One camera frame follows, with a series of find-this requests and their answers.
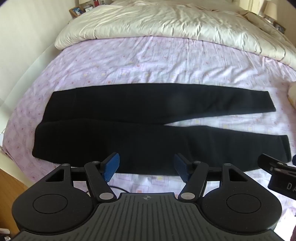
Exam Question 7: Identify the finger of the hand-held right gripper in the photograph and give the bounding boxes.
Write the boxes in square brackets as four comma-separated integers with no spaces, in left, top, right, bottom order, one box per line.
[258,154,287,173]

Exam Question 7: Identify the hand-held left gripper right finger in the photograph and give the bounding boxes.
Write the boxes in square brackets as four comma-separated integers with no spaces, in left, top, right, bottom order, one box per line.
[174,152,252,202]

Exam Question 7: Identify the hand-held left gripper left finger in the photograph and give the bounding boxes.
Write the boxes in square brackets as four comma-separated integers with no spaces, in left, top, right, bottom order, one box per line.
[44,152,120,202]

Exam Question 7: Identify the black pants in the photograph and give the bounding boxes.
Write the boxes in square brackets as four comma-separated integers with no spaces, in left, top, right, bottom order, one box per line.
[32,83,290,176]

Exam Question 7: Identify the cream pillow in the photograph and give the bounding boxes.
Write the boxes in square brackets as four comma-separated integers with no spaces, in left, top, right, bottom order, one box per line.
[287,81,296,105]

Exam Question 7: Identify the purple patterned bed sheet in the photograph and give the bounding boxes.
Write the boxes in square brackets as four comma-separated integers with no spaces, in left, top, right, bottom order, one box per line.
[0,36,296,193]

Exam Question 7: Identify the cream duvet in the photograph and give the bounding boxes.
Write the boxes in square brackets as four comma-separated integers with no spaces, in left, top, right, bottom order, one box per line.
[54,0,296,68]

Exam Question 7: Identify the table lamp with cream shade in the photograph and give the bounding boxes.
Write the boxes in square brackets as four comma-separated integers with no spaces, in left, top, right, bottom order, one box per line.
[263,2,282,23]

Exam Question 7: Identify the black cable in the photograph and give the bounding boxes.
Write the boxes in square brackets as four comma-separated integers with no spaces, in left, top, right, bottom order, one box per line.
[86,184,130,193]

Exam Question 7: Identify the white bed frame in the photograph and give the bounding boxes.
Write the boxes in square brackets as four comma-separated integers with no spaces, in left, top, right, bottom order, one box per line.
[0,146,31,186]

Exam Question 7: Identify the dark picture frame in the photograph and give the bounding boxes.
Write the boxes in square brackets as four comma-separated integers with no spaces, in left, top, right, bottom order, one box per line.
[274,22,287,34]

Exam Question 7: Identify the wooden picture frame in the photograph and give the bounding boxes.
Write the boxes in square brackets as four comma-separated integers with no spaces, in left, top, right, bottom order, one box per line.
[69,6,84,19]

